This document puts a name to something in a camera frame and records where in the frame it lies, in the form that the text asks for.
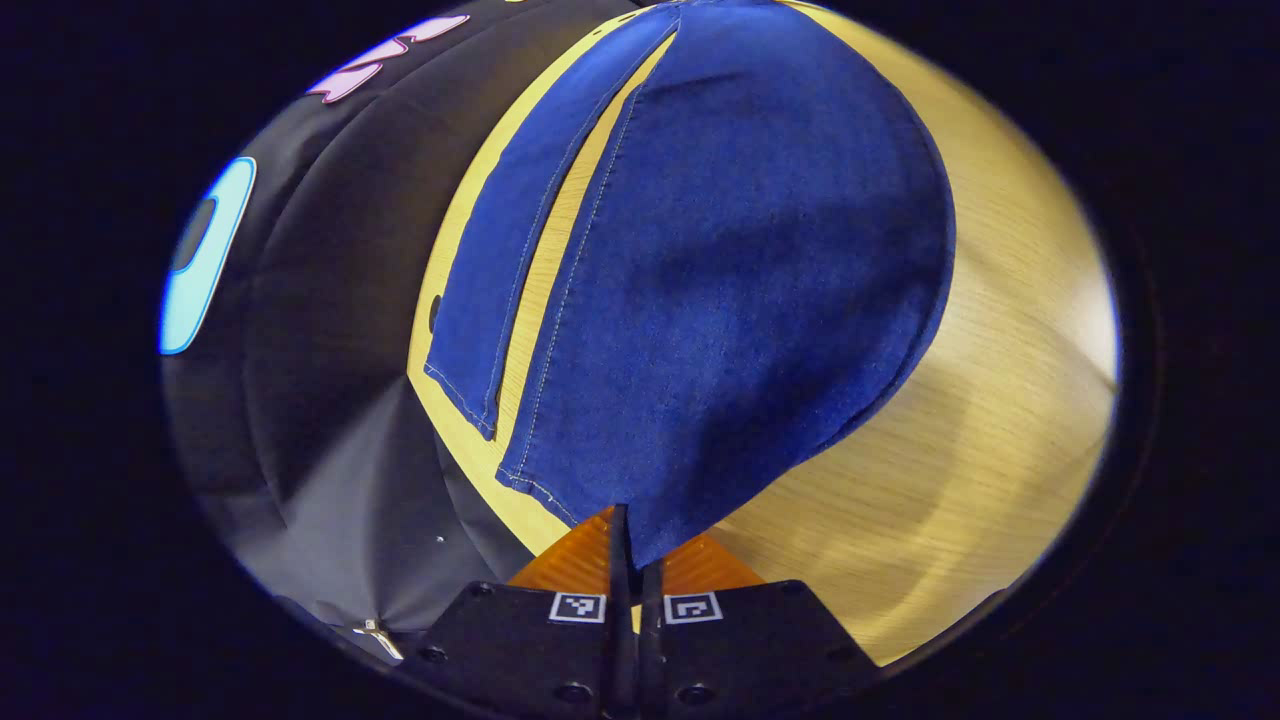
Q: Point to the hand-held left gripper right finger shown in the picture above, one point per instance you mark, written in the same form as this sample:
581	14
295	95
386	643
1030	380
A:
651	650

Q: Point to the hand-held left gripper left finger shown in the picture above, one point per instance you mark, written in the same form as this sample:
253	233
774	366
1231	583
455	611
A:
620	620

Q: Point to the blue denim jeans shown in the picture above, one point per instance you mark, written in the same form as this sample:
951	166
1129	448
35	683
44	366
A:
750	300

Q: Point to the small silver clip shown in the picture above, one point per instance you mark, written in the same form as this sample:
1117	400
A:
378	636

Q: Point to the black backdrop cloth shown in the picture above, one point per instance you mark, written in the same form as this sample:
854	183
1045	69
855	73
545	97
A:
330	350

